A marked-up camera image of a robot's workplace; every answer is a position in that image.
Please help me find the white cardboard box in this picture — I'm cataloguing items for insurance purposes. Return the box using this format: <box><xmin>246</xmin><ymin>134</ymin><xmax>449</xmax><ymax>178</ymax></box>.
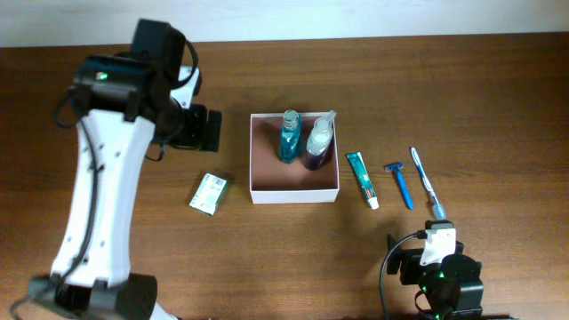
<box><xmin>249</xmin><ymin>113</ymin><xmax>340</xmax><ymax>204</ymax></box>

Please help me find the blue disposable razor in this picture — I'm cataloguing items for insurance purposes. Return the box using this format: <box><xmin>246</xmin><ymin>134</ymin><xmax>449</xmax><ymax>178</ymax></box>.
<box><xmin>385</xmin><ymin>162</ymin><xmax>414</xmax><ymax>210</ymax></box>

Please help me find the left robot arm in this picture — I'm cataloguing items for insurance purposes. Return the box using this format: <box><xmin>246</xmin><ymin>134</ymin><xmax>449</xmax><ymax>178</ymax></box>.
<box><xmin>26</xmin><ymin>19</ymin><xmax>222</xmax><ymax>319</ymax></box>

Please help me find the clear pump soap bottle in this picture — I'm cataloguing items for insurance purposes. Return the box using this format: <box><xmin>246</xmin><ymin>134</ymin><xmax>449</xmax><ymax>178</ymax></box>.
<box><xmin>305</xmin><ymin>110</ymin><xmax>337</xmax><ymax>171</ymax></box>

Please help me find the right black cable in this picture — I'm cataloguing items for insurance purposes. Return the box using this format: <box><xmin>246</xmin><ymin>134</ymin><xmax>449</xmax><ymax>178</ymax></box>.
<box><xmin>378</xmin><ymin>231</ymin><xmax>428</xmax><ymax>320</ymax></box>

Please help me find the blue white toothbrush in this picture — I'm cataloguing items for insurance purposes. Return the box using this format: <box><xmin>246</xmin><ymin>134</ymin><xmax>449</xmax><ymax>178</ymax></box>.
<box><xmin>410</xmin><ymin>147</ymin><xmax>446</xmax><ymax>220</ymax></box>

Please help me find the green white soap bar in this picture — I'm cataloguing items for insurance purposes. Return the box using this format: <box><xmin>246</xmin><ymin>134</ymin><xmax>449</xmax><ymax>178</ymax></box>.
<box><xmin>188</xmin><ymin>173</ymin><xmax>228</xmax><ymax>216</ymax></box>

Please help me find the green toothpaste tube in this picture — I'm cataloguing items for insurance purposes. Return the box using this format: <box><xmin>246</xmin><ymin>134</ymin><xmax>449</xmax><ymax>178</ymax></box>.
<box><xmin>347</xmin><ymin>152</ymin><xmax>379</xmax><ymax>210</ymax></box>

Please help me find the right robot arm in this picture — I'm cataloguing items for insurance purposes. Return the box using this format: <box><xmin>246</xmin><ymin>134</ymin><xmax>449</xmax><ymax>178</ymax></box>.
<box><xmin>379</xmin><ymin>220</ymin><xmax>484</xmax><ymax>320</ymax></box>

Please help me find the teal mouthwash bottle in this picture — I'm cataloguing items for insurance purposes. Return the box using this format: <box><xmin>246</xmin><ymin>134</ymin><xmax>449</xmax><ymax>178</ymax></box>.
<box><xmin>279</xmin><ymin>109</ymin><xmax>301</xmax><ymax>164</ymax></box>

